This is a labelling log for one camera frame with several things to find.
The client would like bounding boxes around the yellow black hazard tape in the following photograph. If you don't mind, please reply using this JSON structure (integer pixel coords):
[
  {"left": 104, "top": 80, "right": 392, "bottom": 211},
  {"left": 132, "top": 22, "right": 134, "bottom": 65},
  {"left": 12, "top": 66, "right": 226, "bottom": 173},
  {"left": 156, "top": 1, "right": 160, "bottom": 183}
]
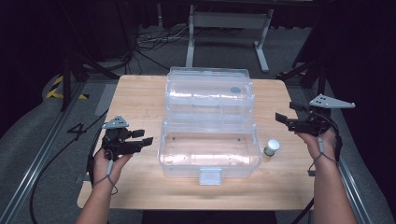
[{"left": 46, "top": 75, "right": 90, "bottom": 101}]

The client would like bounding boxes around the person's right hand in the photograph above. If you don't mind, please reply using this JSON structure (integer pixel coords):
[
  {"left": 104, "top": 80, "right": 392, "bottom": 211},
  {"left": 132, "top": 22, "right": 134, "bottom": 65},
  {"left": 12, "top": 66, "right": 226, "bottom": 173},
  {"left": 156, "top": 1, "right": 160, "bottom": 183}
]
[{"left": 294, "top": 128, "right": 339, "bottom": 168}]

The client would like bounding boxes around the white desk frame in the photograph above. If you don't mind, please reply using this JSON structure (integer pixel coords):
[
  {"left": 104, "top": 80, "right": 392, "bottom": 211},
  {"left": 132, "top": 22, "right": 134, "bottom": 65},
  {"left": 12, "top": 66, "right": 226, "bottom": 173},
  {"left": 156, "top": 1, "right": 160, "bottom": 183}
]
[{"left": 185, "top": 4, "right": 275, "bottom": 74}]

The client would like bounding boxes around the person's left hand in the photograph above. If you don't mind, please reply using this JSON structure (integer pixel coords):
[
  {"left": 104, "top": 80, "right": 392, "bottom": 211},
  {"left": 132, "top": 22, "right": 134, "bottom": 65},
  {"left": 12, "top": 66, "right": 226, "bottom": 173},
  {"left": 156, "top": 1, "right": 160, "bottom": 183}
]
[{"left": 92, "top": 148, "right": 134, "bottom": 189}]

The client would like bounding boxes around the clear plastic storage box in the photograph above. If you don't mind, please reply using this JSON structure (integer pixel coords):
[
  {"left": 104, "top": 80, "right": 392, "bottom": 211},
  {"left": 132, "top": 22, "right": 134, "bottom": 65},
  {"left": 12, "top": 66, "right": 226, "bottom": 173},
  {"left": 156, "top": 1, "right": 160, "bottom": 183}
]
[{"left": 158, "top": 65, "right": 262, "bottom": 187}]

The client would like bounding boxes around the black tripod stand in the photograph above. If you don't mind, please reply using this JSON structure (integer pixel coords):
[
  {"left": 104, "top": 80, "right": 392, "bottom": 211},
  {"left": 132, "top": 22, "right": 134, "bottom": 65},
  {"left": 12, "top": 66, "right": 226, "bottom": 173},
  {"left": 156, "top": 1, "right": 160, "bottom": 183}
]
[
  {"left": 60, "top": 49, "right": 120, "bottom": 112},
  {"left": 276, "top": 59, "right": 329, "bottom": 96}
]

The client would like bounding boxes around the grey floor cable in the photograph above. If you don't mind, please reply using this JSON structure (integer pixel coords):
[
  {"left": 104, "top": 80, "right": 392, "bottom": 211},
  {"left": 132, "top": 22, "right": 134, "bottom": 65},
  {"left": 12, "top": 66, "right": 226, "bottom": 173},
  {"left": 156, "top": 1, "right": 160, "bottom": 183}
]
[{"left": 135, "top": 26, "right": 190, "bottom": 45}]

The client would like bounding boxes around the small white-capped bottle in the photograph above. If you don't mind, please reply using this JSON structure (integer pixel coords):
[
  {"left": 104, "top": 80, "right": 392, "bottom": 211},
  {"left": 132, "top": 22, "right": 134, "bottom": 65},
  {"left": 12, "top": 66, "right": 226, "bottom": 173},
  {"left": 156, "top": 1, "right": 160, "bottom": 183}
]
[{"left": 263, "top": 139, "right": 281, "bottom": 157}]

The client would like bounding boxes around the aluminium floor rail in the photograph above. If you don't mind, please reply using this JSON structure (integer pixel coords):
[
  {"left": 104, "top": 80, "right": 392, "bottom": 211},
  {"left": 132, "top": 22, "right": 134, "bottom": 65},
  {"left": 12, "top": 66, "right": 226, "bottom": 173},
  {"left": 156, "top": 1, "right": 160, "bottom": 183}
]
[
  {"left": 0, "top": 81, "right": 89, "bottom": 224},
  {"left": 303, "top": 88, "right": 375, "bottom": 224}
]

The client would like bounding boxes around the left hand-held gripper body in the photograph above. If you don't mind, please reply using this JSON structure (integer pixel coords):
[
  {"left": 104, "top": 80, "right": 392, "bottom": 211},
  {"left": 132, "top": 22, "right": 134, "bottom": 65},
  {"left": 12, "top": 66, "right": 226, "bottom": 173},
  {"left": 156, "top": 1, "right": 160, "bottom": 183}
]
[{"left": 101, "top": 115, "right": 144, "bottom": 162}]

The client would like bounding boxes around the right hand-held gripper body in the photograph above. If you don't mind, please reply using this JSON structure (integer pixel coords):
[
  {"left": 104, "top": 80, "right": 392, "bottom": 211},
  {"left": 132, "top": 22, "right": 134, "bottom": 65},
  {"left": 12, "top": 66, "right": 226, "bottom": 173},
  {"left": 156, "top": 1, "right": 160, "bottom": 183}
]
[{"left": 286, "top": 93, "right": 357, "bottom": 138}]

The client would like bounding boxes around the person's dark lap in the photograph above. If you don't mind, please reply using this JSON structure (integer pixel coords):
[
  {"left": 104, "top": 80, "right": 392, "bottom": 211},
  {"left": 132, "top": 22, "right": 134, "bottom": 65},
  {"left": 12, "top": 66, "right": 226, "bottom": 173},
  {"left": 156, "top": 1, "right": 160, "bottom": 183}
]
[{"left": 141, "top": 210, "right": 277, "bottom": 224}]

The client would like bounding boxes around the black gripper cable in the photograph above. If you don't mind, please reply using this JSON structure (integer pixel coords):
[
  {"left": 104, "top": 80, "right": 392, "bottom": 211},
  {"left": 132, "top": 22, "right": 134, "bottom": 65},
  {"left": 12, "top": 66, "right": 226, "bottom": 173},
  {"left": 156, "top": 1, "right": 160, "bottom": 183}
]
[
  {"left": 323, "top": 116, "right": 344, "bottom": 163},
  {"left": 86, "top": 136, "right": 106, "bottom": 188}
]

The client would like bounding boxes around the long black floor cable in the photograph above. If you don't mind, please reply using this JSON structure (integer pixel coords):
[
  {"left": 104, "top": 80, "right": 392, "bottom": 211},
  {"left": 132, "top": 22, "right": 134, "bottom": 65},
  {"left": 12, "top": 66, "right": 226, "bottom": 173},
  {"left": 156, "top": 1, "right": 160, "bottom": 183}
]
[{"left": 29, "top": 108, "right": 109, "bottom": 224}]

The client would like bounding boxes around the grey wrist cord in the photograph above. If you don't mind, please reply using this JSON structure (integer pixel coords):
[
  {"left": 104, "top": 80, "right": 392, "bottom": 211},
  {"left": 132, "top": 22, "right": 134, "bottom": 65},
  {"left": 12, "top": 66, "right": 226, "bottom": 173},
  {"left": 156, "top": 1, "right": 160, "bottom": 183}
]
[
  {"left": 307, "top": 135, "right": 339, "bottom": 177},
  {"left": 92, "top": 150, "right": 120, "bottom": 196}
]

